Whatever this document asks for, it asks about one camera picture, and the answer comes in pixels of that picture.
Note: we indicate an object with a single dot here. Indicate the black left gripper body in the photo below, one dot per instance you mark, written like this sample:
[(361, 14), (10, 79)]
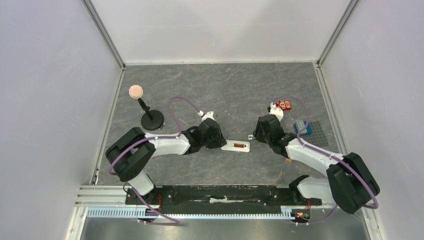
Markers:
[(215, 142)]

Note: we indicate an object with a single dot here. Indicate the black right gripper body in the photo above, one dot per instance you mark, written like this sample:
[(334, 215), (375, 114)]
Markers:
[(261, 131)]

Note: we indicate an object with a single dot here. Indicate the white remote control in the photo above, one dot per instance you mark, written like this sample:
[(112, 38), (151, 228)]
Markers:
[(236, 146)]

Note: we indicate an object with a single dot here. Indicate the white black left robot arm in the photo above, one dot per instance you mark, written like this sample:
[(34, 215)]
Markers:
[(129, 155)]

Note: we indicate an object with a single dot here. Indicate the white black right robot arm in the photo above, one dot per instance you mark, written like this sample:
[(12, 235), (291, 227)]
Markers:
[(348, 182)]

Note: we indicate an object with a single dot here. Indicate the blue grey toy brick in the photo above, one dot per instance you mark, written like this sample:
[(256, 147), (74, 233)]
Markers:
[(302, 127)]

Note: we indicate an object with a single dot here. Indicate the grey studded baseplate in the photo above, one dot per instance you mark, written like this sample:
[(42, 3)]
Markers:
[(317, 136)]

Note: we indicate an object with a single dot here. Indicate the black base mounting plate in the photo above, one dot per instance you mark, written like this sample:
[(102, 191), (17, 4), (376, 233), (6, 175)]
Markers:
[(226, 199)]

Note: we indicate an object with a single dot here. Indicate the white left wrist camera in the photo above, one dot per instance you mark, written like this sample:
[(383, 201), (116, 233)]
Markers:
[(206, 115)]

